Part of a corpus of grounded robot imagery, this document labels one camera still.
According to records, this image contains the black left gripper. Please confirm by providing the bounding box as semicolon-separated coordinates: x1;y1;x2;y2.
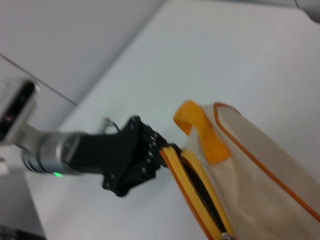
65;114;184;199

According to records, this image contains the left gripper cable with connector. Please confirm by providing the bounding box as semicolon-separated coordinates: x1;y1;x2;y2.
100;116;124;134

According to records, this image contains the beige food bag orange trim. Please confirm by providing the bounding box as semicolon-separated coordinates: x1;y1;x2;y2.
159;99;320;240

